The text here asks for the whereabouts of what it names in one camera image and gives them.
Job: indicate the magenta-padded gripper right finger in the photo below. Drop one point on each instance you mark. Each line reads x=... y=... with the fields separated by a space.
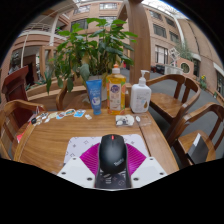
x=146 y=170

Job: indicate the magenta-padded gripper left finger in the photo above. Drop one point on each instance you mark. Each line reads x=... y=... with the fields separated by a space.
x=76 y=171

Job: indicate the black computer mouse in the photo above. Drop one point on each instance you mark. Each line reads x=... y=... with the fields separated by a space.
x=112 y=153

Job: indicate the grey printed mouse pad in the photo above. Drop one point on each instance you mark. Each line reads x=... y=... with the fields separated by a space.
x=76 y=145

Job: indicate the small white packet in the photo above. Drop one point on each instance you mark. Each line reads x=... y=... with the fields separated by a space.
x=124 y=120

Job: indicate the black notebook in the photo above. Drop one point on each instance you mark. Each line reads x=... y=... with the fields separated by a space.
x=197 y=148

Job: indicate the small white sticker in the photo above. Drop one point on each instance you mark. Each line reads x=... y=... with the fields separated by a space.
x=88 y=117

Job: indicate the blue sticker card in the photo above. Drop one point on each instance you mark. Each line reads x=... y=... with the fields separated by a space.
x=79 y=113

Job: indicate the wooden armchair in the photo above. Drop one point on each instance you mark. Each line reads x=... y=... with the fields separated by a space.
x=186 y=125
x=68 y=95
x=166 y=101
x=10 y=113

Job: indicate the white pump bottle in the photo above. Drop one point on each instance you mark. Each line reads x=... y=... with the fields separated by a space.
x=140 y=98

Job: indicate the blue tube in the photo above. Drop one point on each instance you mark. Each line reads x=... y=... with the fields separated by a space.
x=95 y=96

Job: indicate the yellow liquid bottle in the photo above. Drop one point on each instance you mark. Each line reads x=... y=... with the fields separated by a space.
x=116 y=95

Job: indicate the dark red wooden lectern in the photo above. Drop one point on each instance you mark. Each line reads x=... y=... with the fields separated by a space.
x=15 y=85

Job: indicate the green potted plant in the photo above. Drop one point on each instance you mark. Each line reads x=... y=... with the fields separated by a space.
x=90 y=50

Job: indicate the wooden pillar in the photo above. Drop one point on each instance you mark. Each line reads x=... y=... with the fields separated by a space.
x=138 y=36

